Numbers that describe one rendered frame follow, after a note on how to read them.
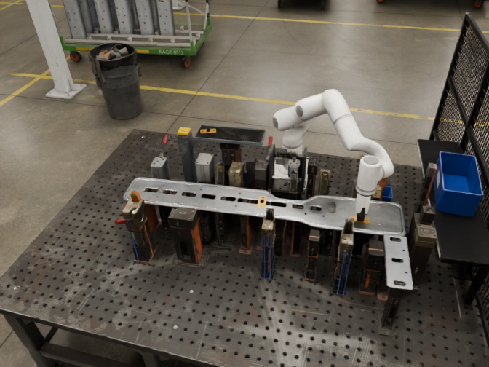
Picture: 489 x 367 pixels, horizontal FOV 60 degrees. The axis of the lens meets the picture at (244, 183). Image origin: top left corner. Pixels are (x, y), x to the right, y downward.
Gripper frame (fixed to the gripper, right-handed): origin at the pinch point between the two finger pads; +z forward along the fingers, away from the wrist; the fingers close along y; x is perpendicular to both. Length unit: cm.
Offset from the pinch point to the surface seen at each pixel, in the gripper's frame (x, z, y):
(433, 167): 30.3, -16.7, -19.8
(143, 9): -275, 37, -400
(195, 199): -80, 3, -1
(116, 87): -238, 61, -223
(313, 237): -20.1, 3.8, 13.1
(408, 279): 18.8, 3.0, 30.9
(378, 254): 7.8, 4.9, 17.9
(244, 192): -57, 3, -11
